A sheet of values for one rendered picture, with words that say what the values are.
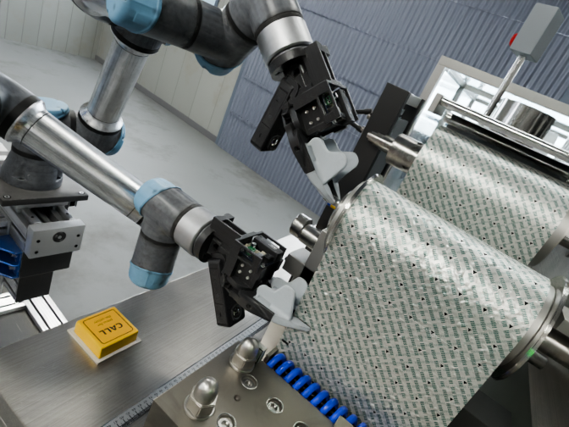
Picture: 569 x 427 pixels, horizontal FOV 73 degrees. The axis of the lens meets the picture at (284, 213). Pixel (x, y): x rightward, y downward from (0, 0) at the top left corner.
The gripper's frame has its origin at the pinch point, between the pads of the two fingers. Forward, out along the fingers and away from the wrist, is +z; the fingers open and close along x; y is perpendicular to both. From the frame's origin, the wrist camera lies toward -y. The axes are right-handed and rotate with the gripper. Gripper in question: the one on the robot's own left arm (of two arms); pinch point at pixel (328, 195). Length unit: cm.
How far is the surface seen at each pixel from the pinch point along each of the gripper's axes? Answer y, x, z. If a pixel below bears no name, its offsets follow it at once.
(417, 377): 4.8, -4.7, 25.4
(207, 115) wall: -276, 341, -174
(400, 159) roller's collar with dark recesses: 5.7, 23.5, -2.5
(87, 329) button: -39.1, -17.3, 6.4
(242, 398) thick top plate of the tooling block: -13.6, -15.7, 20.6
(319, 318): -5.7, -4.7, 15.8
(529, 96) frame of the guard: 33, 97, -11
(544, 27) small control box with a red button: 37, 53, -19
